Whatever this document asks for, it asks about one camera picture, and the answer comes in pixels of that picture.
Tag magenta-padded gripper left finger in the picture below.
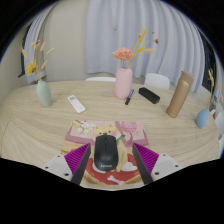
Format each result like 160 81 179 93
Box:
42 142 92 186

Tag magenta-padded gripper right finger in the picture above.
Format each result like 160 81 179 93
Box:
132 142 184 186

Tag black computer mouse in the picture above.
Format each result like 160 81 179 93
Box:
92 134 119 173

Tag cartoon dog print mouse pad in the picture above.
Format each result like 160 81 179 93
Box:
60 119 150 186

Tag white remote control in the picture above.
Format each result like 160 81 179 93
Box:
67 94 87 115

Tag black rectangular box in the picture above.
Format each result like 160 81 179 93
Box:
137 86 161 105

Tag black and blue marker pen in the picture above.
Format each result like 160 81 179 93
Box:
124 88 135 106

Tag blue vase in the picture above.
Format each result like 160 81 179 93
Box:
195 106 210 129

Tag gold drink bottle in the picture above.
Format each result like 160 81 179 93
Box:
165 70 195 119

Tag pale green vase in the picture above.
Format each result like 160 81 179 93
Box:
35 79 53 108

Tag pink vase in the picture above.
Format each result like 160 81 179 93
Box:
114 66 134 100

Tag dried flowers with blue bloom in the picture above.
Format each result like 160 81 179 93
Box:
207 68 224 109

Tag pink and yellow dried flowers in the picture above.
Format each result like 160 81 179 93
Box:
111 27 160 70

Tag dark window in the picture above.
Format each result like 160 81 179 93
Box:
18 31 29 78
199 31 218 94

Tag wide white curtain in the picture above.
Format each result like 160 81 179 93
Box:
83 0 205 94

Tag narrow white curtain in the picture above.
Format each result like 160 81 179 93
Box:
23 6 56 84

